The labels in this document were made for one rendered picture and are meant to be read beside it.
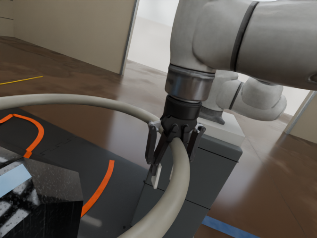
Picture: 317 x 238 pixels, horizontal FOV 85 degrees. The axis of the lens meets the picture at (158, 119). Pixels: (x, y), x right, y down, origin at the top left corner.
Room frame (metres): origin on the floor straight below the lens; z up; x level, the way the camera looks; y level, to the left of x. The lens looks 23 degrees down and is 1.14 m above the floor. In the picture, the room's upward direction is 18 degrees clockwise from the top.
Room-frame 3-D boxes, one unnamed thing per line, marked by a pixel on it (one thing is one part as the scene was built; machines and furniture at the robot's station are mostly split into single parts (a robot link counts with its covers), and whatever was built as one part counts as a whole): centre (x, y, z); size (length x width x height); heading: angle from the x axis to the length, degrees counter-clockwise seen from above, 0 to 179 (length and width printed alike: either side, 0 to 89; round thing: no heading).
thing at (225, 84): (0.96, -0.26, 1.02); 0.18 x 0.16 x 0.22; 67
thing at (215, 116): (0.97, -0.23, 0.88); 0.22 x 0.18 x 0.06; 87
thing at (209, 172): (0.97, -0.26, 0.40); 0.50 x 0.50 x 0.80; 85
